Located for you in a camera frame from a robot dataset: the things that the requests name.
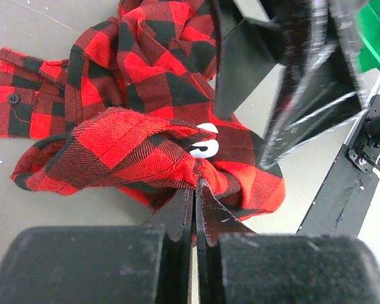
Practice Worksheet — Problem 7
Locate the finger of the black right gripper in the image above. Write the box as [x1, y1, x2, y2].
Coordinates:
[213, 18, 286, 120]
[208, 0, 273, 64]

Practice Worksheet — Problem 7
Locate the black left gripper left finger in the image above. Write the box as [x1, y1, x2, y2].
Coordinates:
[143, 189, 194, 303]

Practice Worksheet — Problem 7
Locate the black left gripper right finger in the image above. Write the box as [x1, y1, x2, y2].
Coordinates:
[194, 179, 253, 303]

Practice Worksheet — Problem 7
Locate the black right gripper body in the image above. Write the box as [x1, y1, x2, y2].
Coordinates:
[262, 1, 369, 168]

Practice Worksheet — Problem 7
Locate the red black plaid shirt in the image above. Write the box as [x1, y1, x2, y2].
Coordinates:
[0, 1, 286, 220]

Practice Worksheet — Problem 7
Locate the green plastic bin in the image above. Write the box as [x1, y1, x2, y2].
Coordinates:
[357, 0, 380, 72]

